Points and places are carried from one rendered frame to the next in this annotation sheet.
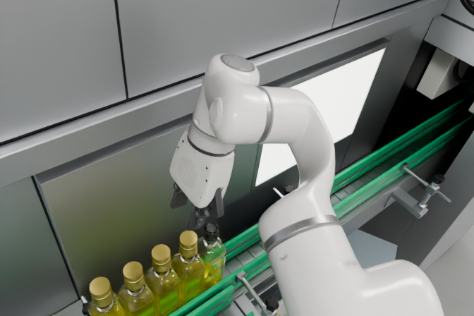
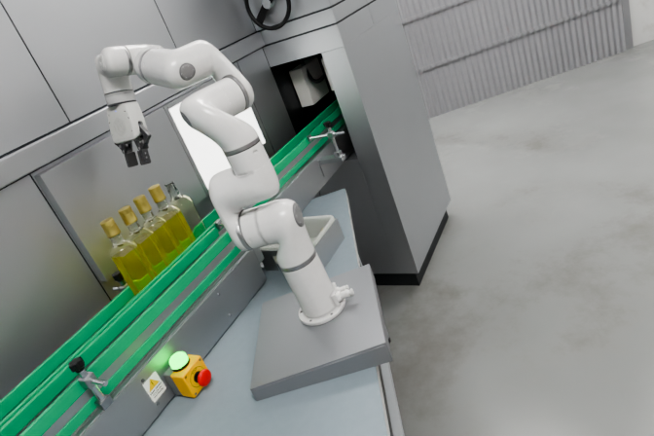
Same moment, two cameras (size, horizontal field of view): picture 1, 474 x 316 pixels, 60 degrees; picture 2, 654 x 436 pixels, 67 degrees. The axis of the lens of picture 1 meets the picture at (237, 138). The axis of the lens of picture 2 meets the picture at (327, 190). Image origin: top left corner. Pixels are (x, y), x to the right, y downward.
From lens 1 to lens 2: 105 cm
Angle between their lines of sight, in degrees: 23
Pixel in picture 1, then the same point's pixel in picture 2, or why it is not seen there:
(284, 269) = (146, 66)
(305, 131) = not seen: hidden behind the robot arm
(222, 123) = (104, 59)
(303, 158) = not seen: hidden behind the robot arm
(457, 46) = (286, 54)
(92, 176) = (70, 170)
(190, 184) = (125, 130)
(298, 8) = not seen: hidden behind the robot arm
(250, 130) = (120, 57)
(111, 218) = (100, 209)
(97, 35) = (34, 82)
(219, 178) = (134, 113)
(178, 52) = (87, 89)
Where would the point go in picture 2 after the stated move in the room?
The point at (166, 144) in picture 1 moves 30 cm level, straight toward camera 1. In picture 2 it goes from (111, 147) to (134, 158)
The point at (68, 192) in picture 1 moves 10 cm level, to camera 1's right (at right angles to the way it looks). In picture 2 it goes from (59, 183) to (97, 166)
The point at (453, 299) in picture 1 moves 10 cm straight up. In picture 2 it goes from (469, 249) to (465, 234)
